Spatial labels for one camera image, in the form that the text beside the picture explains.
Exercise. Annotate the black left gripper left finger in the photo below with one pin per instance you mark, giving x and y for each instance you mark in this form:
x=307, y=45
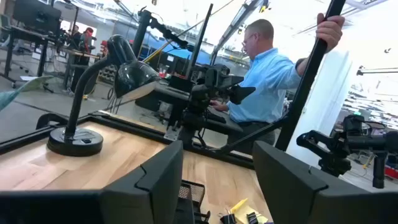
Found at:
x=155, y=186

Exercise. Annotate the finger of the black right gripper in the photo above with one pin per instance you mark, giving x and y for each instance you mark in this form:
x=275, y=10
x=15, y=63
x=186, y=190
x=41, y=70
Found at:
x=241, y=93

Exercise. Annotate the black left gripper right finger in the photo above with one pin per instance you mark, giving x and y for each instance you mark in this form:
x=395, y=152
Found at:
x=292, y=193

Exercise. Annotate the yellow sticky note pad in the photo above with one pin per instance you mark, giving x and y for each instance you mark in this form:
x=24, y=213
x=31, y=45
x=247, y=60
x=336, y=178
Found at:
x=242, y=211

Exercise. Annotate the black mesh desk organizer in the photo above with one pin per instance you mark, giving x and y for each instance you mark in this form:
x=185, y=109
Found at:
x=191, y=193

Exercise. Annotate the black office desk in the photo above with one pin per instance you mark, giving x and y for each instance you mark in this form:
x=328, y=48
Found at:
x=28, y=34

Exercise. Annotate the person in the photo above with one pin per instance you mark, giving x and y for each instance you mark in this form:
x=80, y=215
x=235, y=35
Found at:
x=267, y=84
x=75, y=35
x=86, y=49

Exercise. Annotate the thick black pole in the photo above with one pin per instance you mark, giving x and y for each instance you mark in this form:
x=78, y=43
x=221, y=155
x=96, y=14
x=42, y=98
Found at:
x=308, y=81

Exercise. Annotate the black gooseneck desk lamp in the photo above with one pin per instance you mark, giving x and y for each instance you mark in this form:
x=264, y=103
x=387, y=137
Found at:
x=133, y=77

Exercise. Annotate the black computer monitor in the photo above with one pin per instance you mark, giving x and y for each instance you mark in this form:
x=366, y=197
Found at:
x=37, y=15

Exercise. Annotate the slim black post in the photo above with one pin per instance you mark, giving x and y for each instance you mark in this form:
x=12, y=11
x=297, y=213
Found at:
x=199, y=40

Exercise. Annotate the black aluminium table frame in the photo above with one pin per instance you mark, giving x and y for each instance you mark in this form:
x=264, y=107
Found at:
x=130, y=127

